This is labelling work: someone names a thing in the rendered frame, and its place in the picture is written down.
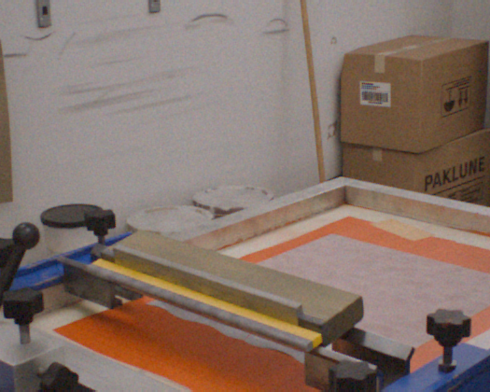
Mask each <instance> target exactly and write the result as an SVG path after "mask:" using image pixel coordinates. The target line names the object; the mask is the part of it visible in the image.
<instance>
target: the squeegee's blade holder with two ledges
mask: <svg viewBox="0 0 490 392"><path fill-rule="evenodd" d="M112 249H113V254H114V259H115V262H116V264H118V265H120V266H123V267H126V268H128V269H131V270H133V271H136V272H139V273H143V274H146V275H148V276H151V277H157V278H160V279H162V280H164V281H167V282H169V283H172V284H175V285H178V286H181V287H185V288H188V289H190V290H193V291H196V292H198V293H201V294H204V295H206V296H208V297H214V298H217V299H220V300H223V301H227V302H228V303H231V304H234V305H237V306H240V307H243V308H246V309H248V310H250V311H253V312H256V313H259V314H261V315H266V316H268V317H273V318H276V319H279V320H282V321H285V322H288V323H289V324H292V325H294V326H297V327H298V326H299V324H298V317H300V316H302V315H303V308H302V304H301V303H300V302H297V301H293V300H290V299H287V298H284V297H278V296H275V295H273V294H270V293H268V292H264V291H261V290H258V289H255V288H252V287H249V286H246V285H243V284H240V283H236V282H233V281H231V280H229V279H226V278H223V277H217V276H214V275H212V274H209V273H204V272H201V271H198V270H195V269H192V268H190V267H188V266H185V265H181V264H178V263H175V262H172V261H170V260H168V259H163V258H156V257H153V256H150V255H149V254H146V253H143V252H140V251H137V250H134V249H131V248H129V247H126V246H123V245H116V246H114V247H113V248H112ZM120 286H121V287H124V288H127V289H129V290H130V291H133V292H136V293H139V294H141V295H144V296H147V297H150V298H153V299H156V300H159V301H163V302H166V303H168V304H170V305H173V306H175V307H178V308H180V309H183V310H186V311H189V312H190V313H193V314H196V315H199V316H205V317H208V318H209V319H212V320H215V321H217V322H220V323H222V324H225V325H228V326H230V327H232V328H235V329H239V330H241V331H244V332H247V333H249V334H251V335H254V336H257V337H261V338H264V339H267V340H269V341H271V342H274V343H279V344H281V345H283V346H286V347H289V348H290V349H293V350H296V351H299V352H301V353H302V352H304V351H302V350H300V349H299V348H296V347H293V346H290V345H289V344H286V343H281V342H279V341H277V340H274V339H271V338H269V337H264V336H261V335H258V334H257V333H254V332H251V331H249V330H247V329H242V328H239V327H236V326H234V325H232V324H229V323H227V322H225V321H222V320H219V319H216V318H213V317H212V316H207V315H203V314H200V313H197V312H194V311H192V310H190V309H188V308H185V307H182V306H180V305H177V304H174V303H171V302H169V301H166V300H163V299H161V298H158V297H152V296H149V295H148V294H146V293H143V292H140V291H138V290H135V289H132V288H129V287H126V286H124V285H120Z"/></svg>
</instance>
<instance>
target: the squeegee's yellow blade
mask: <svg viewBox="0 0 490 392"><path fill-rule="evenodd" d="M93 264H95V265H98V266H101V267H104V268H107V269H108V270H111V271H113V272H116V273H121V274H124V275H127V276H129V277H133V278H136V279H139V280H142V281H145V282H148V283H149V284H151V285H154V286H157V287H162V288H165V289H167V290H169V291H172V292H174V293H177V294H180V295H183V296H185V297H190V298H193V299H195V300H198V301H202V302H205V303H208V304H210V305H213V306H216V307H218V308H220V309H223V310H226V311H229V312H231V313H234V314H237V315H240V316H246V317H249V318H251V319H254V320H256V321H258V322H261V323H264V324H267V325H269V326H272V327H274V328H277V329H281V330H284V331H287V332H289V333H291V334H294V335H297V336H300V337H302V338H308V339H310V340H312V342H313V348H315V347H316V346H317V345H319V344H320V343H322V338H321V334H318V333H315V332H313V331H310V330H308V329H304V328H301V327H297V326H294V325H292V324H289V323H288V322H285V321H282V320H279V319H276V318H273V317H268V316H266V315H261V314H259V313H256V312H253V311H250V310H248V309H246V308H243V307H240V306H237V305H234V304H231V303H228V302H227V301H223V300H220V299H217V298H214V297H208V296H206V295H204V294H201V293H198V292H196V291H193V290H190V289H188V288H185V287H181V286H178V285H175V284H172V283H169V282H167V281H164V280H162V279H160V278H157V277H151V276H148V275H146V274H143V273H139V272H136V271H133V270H131V269H128V268H126V267H123V266H120V265H118V264H116V263H113V262H110V261H108V260H105V259H98V260H96V261H95V262H93Z"/></svg>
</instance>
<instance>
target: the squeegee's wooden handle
mask: <svg viewBox="0 0 490 392"><path fill-rule="evenodd" d="M116 245H123V246H126V247H129V248H131V249H134V250H137V251H140V252H143V253H146V254H149V255H150V256H153V257H156V258H163V259H168V260H170V261H172V262H175V263H178V264H181V265H185V266H188V267H190V268H192V269H195V270H198V271H201V272H204V273H209V274H212V275H214V276H217V277H223V278H226V279H229V280H231V281H233V282H236V283H240V284H243V285H246V286H249V287H252V288H255V289H258V290H261V291H264V292H268V293H270V294H273V295H275V296H278V297H284V298H287V299H290V300H293V301H297V302H300V303H301V304H302V308H303V315H302V316H300V317H298V324H299V327H301V328H304V329H308V330H310V331H313V332H315V333H318V334H321V338H322V343H320V344H319V345H318V346H321V347H324V348H326V347H327V346H329V345H330V344H331V343H332V342H333V341H334V340H336V339H338V338H340V337H341V336H342V335H344V334H345V333H346V332H347V331H348V330H350V329H351V328H352V327H353V326H354V325H355V324H357V323H358V322H359V321H361V319H363V317H364V304H363V298H362V297H361V296H359V295H357V294H354V293H351V292H348V291H345V290H341V289H338V288H336V287H330V286H328V285H324V284H321V283H318V282H315V281H312V280H309V279H306V278H303V277H297V276H294V275H291V274H288V273H283V272H279V271H277V270H274V269H270V268H268V267H265V266H261V265H258V264H256V263H252V262H249V261H247V260H244V259H238V258H232V257H229V256H227V255H223V254H220V253H218V252H214V251H211V250H209V249H205V248H202V247H199V246H196V245H191V244H188V243H185V242H182V241H178V240H176V239H173V238H167V237H164V236H160V235H158V234H155V233H151V232H149V231H143V230H140V231H138V232H136V233H134V234H132V235H130V236H129V237H127V238H124V239H122V240H120V241H118V242H116V243H114V244H113V245H111V246H109V247H108V248H107V249H105V250H103V251H101V252H100V254H101V259H105V260H108V261H110V262H113V263H116V262H115V259H114V254H113V249H112V248H113V247H114V246H116Z"/></svg>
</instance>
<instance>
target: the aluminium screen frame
mask: <svg viewBox="0 0 490 392"><path fill-rule="evenodd" d="M345 203H346V204H349V205H353V206H357V207H361V208H366V209H370V210H372V211H377V212H381V213H385V214H389V215H392V216H396V217H404V218H408V219H415V220H419V221H424V222H427V223H432V224H436V225H439V226H443V227H447V228H451V229H456V230H460V231H466V232H470V233H474V234H479V235H482V236H485V237H490V207H486V206H482V205H478V204H473V203H465V202H460V201H457V200H448V199H443V198H439V197H435V196H430V195H426V194H422V193H417V192H413V191H408V190H405V189H396V188H392V187H388V186H384V185H379V184H374V183H371V182H366V181H362V180H353V179H349V178H344V177H339V178H336V179H333V180H329V181H326V182H323V183H320V184H317V185H314V186H312V187H310V188H308V189H303V190H300V191H297V192H294V193H291V194H288V195H287V196H284V197H281V198H278V199H275V200H269V201H268V202H265V203H261V204H258V205H255V206H252V207H249V208H247V209H245V210H242V211H239V212H236V213H233V214H230V215H228V216H225V217H221V218H215V219H212V220H209V221H208V222H205V223H203V224H200V225H197V226H194V227H191V228H188V229H186V230H183V231H179V232H176V233H173V234H170V235H168V236H165V237H167V238H173V239H176V240H178V241H182V242H185V243H188V244H191V245H196V246H199V247H202V248H205V249H209V250H211V251H214V252H217V251H218V250H221V249H224V248H226V247H229V246H231V245H235V244H238V243H241V242H242V241H245V240H248V239H249V238H255V237H258V236H260V235H262V234H265V233H267V232H269V231H274V230H276V229H279V228H282V227H284V226H286V225H288V224H290V223H293V222H296V221H299V220H301V219H304V218H308V217H312V216H314V215H317V214H320V213H323V212H325V211H328V210H330V209H331V208H334V207H337V206H339V205H342V204H345ZM38 291H41V292H43V302H44V310H43V312H42V313H39V314H36V315H35V316H34V319H36V318H39V317H40V316H42V315H47V314H49V313H52V312H55V311H57V310H60V309H62V308H64V307H66V306H69V305H72V304H74V303H77V302H80V301H84V300H86V299H81V298H79V297H77V296H74V295H72V294H69V293H66V292H65V290H64V281H63V282H61V283H58V284H55V285H53V286H50V287H45V288H43V289H40V290H38ZM474 346H477V347H480V348H486V349H488V348H490V335H489V336H488V337H486V338H484V339H483V340H481V341H479V342H478V343H476V344H474Z"/></svg>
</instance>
